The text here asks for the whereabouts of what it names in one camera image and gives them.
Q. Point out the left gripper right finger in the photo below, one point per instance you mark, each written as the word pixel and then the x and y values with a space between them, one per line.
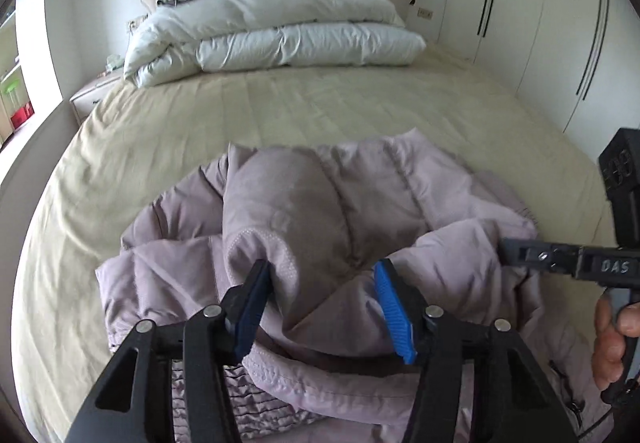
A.
pixel 513 400

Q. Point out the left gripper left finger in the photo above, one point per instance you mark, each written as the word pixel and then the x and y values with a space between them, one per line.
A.
pixel 131 401

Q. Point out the lilac quilted puffer jacket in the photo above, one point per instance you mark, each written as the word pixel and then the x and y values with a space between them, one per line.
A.
pixel 323 367

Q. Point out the person's right hand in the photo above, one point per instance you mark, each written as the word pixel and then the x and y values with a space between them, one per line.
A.
pixel 609 347

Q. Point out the beige bed sheet mattress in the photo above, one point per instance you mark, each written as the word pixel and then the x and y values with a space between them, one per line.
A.
pixel 136 143

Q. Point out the white wardrobe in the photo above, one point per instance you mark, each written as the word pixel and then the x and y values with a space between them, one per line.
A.
pixel 575 61

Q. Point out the white left nightstand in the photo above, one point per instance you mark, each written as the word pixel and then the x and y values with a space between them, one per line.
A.
pixel 91 94

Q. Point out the red box on shelf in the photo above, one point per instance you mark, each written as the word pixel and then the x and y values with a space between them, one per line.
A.
pixel 22 115

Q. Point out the green object on shelf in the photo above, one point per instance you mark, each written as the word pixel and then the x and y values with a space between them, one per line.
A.
pixel 11 96

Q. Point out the white folded duvet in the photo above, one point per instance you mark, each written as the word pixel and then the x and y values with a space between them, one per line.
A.
pixel 240 35

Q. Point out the wall power socket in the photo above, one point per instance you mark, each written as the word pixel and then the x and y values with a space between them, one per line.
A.
pixel 425 14

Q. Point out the white wall shelf unit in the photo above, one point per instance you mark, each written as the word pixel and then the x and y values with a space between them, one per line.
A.
pixel 10 69

